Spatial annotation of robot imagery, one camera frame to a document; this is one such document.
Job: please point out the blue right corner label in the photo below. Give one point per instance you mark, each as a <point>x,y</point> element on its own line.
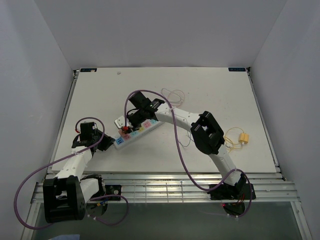
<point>237,69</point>

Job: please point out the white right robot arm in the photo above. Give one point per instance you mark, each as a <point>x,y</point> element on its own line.
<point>207,135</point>

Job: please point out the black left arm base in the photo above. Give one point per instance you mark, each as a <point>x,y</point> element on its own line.
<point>100,208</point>

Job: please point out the yellow charger plug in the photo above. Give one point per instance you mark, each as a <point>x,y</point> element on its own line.
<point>243,138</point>

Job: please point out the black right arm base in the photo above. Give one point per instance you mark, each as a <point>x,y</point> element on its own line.
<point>240,198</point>

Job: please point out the white multicolour power strip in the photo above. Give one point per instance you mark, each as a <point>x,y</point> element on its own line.
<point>123,140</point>

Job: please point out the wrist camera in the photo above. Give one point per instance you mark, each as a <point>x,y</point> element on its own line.
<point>86,128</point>
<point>121,122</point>

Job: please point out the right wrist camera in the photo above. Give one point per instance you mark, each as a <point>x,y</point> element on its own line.
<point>121,122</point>

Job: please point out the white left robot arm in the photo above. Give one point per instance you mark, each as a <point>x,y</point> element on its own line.
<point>66,195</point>

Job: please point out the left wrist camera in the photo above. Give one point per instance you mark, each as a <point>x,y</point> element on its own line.
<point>86,128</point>

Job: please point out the pink charger plug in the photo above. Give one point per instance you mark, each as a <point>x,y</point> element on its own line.
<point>124,130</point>

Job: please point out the aluminium rail frame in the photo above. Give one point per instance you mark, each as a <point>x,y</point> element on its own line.
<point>230,95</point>

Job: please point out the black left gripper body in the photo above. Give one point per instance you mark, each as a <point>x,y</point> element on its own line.
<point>104,144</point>

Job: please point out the blue corner label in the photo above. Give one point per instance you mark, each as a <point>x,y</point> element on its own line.
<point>88,70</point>
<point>237,69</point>

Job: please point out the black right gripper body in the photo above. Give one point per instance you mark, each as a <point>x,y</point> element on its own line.
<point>136,119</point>

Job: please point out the blue left corner label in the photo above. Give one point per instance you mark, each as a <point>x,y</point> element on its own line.
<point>88,70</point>

